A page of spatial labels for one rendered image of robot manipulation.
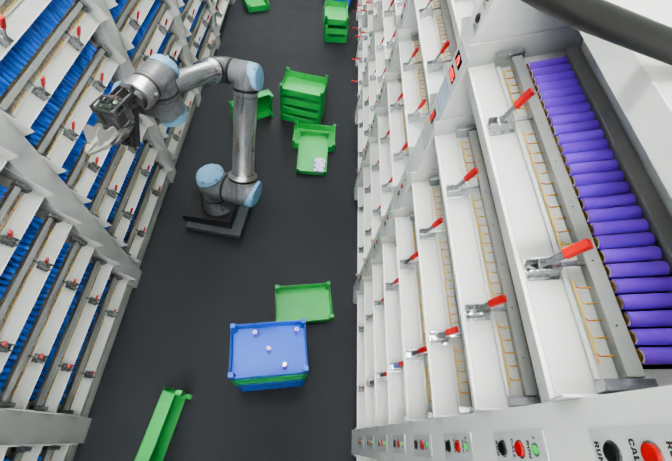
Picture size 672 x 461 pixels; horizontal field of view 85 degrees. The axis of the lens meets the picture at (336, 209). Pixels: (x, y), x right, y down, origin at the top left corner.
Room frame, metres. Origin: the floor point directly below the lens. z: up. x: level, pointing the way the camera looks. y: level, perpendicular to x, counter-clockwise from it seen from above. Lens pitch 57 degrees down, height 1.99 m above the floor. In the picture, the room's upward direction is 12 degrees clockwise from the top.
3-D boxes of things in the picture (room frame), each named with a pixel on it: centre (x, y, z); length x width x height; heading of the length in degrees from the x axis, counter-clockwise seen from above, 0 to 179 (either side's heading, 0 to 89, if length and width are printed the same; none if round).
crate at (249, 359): (0.28, 0.15, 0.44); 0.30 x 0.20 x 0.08; 106
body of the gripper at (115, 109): (0.66, 0.63, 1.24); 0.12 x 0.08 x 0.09; 174
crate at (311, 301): (0.62, 0.07, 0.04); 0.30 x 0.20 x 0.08; 106
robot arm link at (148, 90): (0.74, 0.61, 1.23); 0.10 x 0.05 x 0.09; 84
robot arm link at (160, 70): (0.82, 0.61, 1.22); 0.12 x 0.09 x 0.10; 174
